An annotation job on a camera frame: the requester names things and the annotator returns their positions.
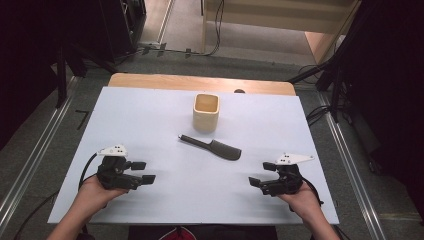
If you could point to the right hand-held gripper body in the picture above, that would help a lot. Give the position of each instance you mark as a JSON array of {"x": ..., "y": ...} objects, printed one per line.
[{"x": 286, "y": 180}]

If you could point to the black comb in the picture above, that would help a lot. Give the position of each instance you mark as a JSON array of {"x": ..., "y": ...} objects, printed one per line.
[{"x": 221, "y": 150}]

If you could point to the metal floor rail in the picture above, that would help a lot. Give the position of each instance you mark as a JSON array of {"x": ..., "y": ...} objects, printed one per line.
[
  {"x": 350, "y": 166},
  {"x": 36, "y": 146}
]

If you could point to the black equipment cabinet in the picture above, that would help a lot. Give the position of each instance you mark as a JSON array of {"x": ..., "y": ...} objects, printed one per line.
[{"x": 123, "y": 26}]

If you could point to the person's red clothing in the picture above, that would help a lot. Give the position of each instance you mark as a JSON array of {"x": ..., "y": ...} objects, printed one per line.
[{"x": 178, "y": 234}]

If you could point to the person's right hand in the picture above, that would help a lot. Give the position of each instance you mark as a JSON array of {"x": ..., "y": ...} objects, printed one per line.
[{"x": 303, "y": 201}]

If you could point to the beige square cup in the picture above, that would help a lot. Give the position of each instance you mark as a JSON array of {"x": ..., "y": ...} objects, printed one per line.
[{"x": 205, "y": 116}]

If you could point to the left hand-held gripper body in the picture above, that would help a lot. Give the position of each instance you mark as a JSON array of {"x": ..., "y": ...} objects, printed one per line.
[{"x": 113, "y": 175}]

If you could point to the person's left hand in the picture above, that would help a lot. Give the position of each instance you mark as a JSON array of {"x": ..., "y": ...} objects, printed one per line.
[{"x": 93, "y": 196}]

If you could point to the light wooden platform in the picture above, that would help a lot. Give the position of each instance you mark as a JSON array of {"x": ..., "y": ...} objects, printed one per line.
[{"x": 276, "y": 20}]

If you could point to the black metal stand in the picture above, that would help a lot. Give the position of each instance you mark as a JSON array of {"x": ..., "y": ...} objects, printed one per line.
[
  {"x": 335, "y": 86},
  {"x": 61, "y": 76}
]

